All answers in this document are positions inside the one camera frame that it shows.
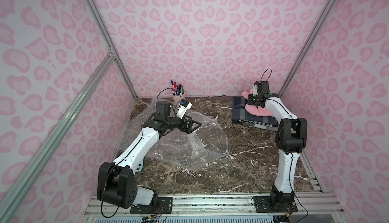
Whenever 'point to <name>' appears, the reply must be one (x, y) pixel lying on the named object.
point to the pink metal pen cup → (178, 95)
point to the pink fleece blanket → (253, 108)
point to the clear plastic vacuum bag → (193, 149)
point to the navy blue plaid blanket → (239, 113)
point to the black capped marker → (180, 90)
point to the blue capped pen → (171, 82)
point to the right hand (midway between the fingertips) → (249, 97)
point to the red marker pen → (174, 85)
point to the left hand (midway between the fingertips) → (195, 120)
